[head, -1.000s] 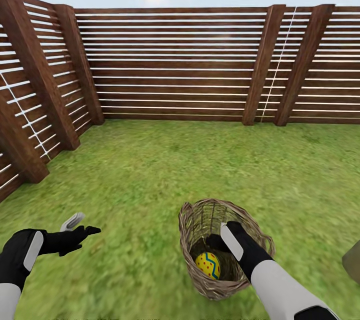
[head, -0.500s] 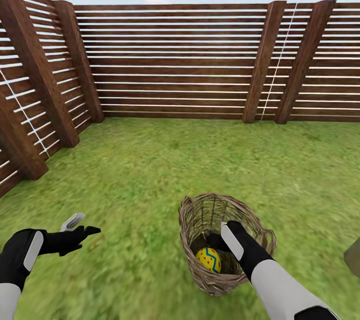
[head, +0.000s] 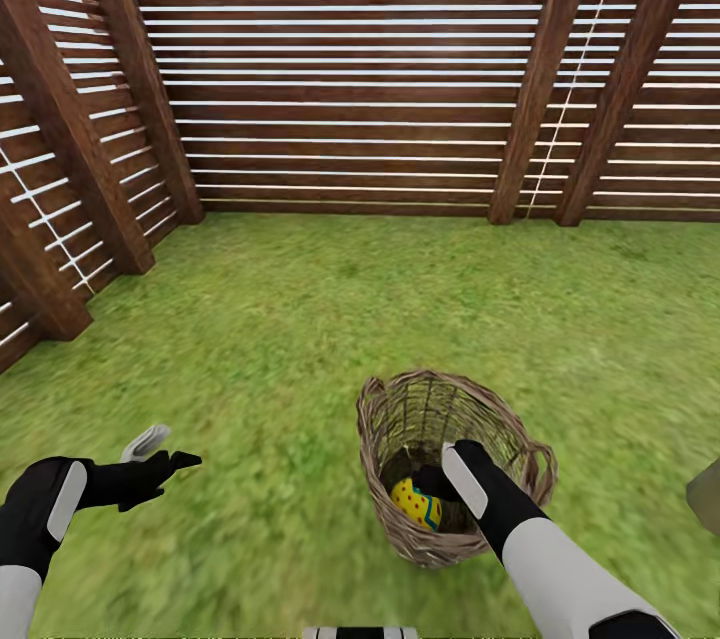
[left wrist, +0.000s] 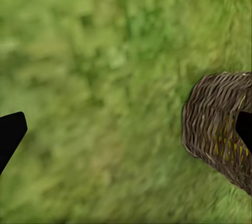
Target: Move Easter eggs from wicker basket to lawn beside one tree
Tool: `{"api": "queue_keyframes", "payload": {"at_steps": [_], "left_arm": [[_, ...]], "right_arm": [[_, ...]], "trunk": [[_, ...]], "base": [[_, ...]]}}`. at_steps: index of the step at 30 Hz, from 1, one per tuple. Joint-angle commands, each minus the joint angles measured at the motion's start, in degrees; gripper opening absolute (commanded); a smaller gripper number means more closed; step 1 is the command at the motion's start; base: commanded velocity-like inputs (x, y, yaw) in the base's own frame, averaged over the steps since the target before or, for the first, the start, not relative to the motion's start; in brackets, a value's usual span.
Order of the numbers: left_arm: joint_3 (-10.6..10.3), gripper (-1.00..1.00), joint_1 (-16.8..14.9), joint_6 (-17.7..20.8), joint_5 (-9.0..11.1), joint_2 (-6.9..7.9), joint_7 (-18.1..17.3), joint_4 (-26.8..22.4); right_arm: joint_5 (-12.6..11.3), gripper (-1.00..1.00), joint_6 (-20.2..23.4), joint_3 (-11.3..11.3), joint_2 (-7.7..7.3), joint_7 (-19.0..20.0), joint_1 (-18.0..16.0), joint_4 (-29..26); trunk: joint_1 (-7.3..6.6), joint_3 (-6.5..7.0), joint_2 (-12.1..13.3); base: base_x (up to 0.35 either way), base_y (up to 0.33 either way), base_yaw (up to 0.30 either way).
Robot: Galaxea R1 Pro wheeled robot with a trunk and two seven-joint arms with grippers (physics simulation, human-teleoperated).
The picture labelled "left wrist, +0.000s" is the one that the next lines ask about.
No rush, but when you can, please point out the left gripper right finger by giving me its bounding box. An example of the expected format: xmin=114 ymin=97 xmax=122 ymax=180
xmin=235 ymin=111 xmax=252 ymax=153

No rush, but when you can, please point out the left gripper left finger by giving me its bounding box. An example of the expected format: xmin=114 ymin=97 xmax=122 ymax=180
xmin=0 ymin=111 xmax=27 ymax=174

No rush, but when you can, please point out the wicker basket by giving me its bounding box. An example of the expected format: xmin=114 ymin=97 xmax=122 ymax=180
xmin=181 ymin=71 xmax=252 ymax=195

